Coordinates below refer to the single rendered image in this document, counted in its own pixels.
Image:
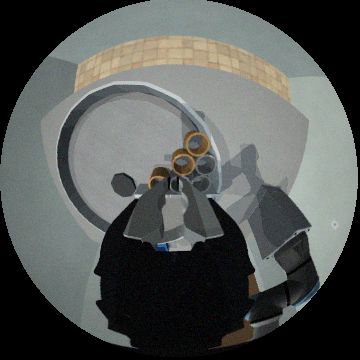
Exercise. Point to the blue plastic crate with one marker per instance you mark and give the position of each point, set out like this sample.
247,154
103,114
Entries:
161,247

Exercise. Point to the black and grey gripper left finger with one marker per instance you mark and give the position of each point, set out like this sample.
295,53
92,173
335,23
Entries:
141,221

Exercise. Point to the bronze bushing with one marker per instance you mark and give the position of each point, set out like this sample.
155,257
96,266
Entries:
204,147
159,172
182,169

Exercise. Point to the dark grey metal sleeve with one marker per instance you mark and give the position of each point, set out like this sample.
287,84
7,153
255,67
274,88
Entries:
202,185
207,168
173,183

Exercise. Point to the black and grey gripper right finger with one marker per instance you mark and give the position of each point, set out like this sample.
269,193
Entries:
204,220

